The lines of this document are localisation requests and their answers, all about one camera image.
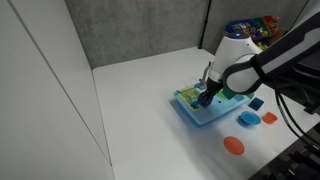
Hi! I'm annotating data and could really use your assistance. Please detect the dark blue cube block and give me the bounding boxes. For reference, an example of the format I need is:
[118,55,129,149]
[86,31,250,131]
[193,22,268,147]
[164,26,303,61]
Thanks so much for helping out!
[198,97,206,106]
[249,98,264,111]

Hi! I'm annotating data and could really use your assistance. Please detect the orange toy cup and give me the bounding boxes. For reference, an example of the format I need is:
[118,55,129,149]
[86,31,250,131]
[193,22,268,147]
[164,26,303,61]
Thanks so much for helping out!
[262,112,278,124]

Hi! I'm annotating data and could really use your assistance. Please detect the blue toy plate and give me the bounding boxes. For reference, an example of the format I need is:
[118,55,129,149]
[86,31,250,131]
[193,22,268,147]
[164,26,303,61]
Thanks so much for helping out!
[238,111,261,125]

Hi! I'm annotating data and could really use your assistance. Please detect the light blue toy sink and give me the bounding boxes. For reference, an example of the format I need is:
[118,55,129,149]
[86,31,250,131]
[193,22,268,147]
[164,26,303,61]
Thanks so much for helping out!
[173,84,250,127]

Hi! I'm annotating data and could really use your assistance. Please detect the orange toy plate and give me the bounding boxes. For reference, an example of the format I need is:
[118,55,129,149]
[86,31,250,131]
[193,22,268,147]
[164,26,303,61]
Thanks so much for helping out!
[223,136,245,155]

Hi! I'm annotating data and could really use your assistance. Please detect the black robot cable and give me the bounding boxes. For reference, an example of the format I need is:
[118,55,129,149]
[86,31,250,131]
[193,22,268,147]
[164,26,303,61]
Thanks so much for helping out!
[271,66,320,148]

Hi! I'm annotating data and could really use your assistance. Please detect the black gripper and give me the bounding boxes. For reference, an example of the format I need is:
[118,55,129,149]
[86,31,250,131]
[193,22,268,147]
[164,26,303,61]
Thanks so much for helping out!
[198,78,223,108]

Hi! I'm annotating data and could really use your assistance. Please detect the yellow toy plate rack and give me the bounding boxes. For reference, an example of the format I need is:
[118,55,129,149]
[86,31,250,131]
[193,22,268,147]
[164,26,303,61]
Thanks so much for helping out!
[176,87,201,111]

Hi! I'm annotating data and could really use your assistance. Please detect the blue block in rack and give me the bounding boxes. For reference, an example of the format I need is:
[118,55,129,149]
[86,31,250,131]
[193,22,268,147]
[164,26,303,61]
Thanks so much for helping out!
[191,102,199,109]

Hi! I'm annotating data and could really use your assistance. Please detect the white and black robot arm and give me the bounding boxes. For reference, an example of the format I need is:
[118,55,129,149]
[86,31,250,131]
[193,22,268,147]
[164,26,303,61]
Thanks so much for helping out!
[198,9,320,107]

